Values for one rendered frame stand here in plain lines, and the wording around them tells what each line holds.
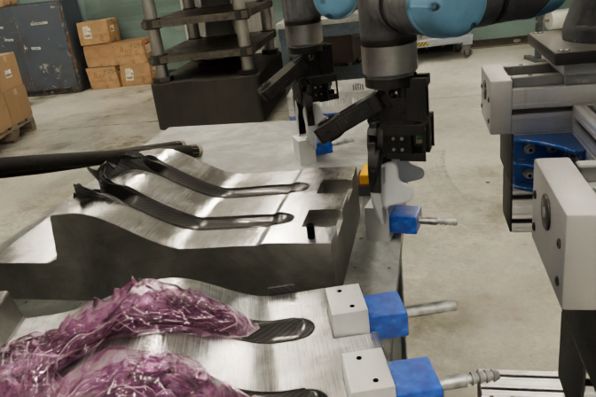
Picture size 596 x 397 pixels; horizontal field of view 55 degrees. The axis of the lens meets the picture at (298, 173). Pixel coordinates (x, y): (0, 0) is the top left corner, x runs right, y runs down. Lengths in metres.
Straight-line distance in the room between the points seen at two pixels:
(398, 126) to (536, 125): 0.29
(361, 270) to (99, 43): 7.08
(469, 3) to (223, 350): 0.44
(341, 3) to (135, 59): 6.51
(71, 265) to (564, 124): 0.77
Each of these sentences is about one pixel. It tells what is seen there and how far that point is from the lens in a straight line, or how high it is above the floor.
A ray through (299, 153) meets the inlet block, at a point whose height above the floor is 0.83.
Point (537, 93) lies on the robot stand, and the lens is 0.98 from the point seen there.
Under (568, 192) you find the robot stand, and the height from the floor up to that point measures 0.99.
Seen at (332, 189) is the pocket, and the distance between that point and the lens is 0.87.
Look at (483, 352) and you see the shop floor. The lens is 1.95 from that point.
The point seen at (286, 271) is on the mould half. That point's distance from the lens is 0.71.
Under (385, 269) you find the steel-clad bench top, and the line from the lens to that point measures 0.79.
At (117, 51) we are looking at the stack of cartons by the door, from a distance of 7.49.
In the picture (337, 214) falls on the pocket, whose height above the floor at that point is 0.88.
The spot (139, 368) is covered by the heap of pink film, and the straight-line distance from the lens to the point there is 0.49.
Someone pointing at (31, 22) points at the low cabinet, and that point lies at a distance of 7.80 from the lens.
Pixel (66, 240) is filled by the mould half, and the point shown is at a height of 0.89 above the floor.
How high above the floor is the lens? 1.20
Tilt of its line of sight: 20 degrees down
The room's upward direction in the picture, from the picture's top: 7 degrees counter-clockwise
